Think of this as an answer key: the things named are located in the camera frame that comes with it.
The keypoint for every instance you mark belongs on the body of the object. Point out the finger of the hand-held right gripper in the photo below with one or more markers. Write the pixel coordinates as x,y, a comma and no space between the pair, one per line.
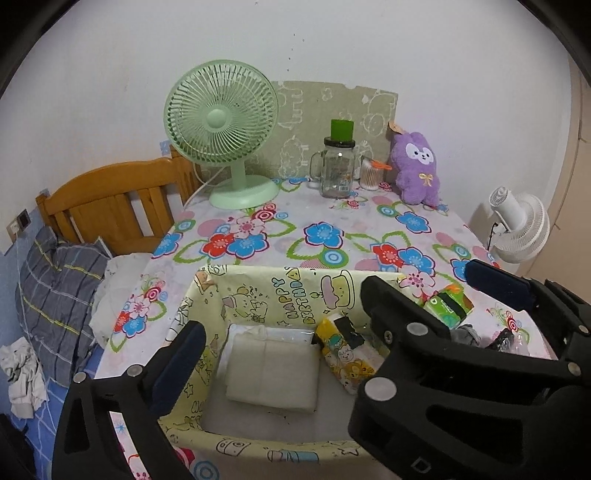
383,304
498,284

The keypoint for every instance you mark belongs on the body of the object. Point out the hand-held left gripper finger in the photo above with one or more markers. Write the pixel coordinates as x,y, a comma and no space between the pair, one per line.
178,369

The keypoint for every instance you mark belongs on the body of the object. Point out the black bag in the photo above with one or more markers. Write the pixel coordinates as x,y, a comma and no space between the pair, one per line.
505,341

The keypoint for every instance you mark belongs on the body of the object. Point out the grey cloth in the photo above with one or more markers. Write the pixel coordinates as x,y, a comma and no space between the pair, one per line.
466,336

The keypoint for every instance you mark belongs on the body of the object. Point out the yellow printed storage box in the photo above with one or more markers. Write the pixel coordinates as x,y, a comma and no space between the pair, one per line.
258,295

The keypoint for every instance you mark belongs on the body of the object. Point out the green tissue pack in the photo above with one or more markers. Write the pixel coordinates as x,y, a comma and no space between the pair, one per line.
441,307

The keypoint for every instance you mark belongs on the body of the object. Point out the white fan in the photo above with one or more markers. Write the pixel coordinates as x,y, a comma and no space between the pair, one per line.
521,226

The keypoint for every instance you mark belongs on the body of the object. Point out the yellow cartoon tissue pack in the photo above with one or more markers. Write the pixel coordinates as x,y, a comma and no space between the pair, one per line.
351,369

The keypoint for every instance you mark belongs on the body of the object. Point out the white folded pad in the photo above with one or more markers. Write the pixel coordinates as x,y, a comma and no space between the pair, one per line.
272,378

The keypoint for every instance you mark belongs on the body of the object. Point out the floral tablecloth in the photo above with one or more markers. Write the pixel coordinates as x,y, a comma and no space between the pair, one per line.
323,221

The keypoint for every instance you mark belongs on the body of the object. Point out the white bedding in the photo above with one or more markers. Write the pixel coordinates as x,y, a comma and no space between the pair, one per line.
115,286

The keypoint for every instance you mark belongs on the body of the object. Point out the clear plastic pack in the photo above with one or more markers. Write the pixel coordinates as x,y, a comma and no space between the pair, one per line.
277,333

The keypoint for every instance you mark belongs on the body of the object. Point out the cotton swab container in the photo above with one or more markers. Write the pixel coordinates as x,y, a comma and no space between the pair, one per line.
369,175

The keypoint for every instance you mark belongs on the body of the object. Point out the purple plush bunny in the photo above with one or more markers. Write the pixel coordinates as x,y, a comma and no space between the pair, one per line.
415,170

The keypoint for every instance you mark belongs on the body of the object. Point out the glass jar mug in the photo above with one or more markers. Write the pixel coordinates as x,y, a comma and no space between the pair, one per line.
337,170

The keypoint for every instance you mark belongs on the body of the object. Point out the grey plaid pillow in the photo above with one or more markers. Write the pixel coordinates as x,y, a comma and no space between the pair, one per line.
55,295

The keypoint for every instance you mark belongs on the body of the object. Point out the blue bed sheet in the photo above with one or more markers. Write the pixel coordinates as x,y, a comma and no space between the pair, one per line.
41,434

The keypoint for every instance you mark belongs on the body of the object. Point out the white crumpled cloth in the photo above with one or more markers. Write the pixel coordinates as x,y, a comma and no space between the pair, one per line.
23,378

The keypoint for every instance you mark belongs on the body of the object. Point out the green cylindrical cup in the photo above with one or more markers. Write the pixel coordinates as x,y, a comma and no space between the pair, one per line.
341,129

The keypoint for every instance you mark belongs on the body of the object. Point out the wooden headboard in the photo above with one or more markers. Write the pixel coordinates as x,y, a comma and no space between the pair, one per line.
92,194

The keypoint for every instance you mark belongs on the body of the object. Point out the beige printed board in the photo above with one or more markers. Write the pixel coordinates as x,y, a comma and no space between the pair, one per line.
314,110

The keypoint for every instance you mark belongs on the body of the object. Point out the blue tape piece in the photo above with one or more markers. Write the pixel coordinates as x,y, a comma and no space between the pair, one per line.
165,147

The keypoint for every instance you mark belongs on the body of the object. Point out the green desk fan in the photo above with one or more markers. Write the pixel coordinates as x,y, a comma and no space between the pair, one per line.
221,117

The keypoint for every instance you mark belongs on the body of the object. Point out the white wall socket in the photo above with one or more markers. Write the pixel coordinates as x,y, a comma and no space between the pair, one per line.
12,230

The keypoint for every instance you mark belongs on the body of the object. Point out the dark wall socket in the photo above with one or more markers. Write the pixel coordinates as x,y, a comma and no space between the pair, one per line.
23,218

